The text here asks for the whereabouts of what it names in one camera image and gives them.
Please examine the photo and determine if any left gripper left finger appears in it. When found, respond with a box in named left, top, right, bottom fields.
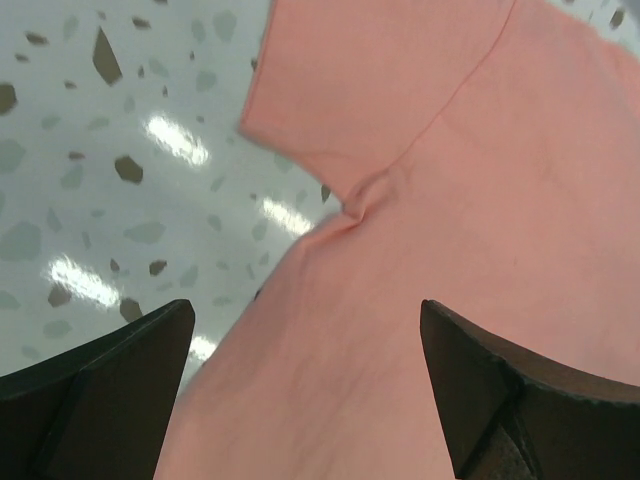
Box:
left=1, top=299, right=195, bottom=480

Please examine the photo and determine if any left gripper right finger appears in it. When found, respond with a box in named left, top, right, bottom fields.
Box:
left=420, top=300, right=639, bottom=479

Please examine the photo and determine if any pink t shirt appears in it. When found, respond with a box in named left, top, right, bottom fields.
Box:
left=156, top=1, right=639, bottom=479

